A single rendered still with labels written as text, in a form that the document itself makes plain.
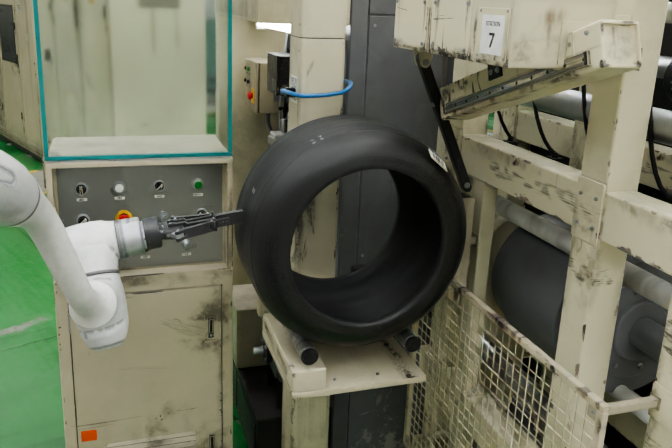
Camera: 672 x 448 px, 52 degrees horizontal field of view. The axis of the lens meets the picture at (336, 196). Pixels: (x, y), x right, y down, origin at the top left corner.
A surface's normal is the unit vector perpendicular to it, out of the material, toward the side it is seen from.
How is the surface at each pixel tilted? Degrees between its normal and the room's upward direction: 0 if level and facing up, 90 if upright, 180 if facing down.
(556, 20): 90
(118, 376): 90
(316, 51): 90
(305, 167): 55
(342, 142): 45
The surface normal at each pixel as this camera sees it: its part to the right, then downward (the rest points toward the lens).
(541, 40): 0.30, 0.27
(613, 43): 0.30, -0.04
